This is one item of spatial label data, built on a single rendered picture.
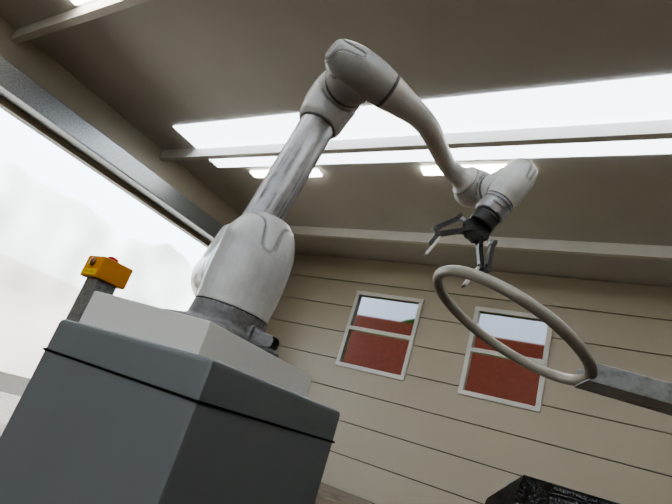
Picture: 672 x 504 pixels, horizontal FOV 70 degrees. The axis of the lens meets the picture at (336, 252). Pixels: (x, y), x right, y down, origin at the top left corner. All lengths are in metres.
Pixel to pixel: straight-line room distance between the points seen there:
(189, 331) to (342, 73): 0.78
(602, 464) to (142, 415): 7.14
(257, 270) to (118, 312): 0.26
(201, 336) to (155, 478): 0.20
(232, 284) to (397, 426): 7.39
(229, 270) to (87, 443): 0.36
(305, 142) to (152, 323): 0.67
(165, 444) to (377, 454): 7.63
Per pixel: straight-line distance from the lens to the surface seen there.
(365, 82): 1.30
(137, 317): 0.90
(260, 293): 0.93
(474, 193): 1.57
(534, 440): 7.77
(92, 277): 1.91
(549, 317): 1.21
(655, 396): 1.43
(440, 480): 7.93
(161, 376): 0.76
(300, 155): 1.29
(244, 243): 0.95
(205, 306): 0.93
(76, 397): 0.89
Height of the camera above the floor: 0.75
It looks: 20 degrees up
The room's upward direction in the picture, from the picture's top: 18 degrees clockwise
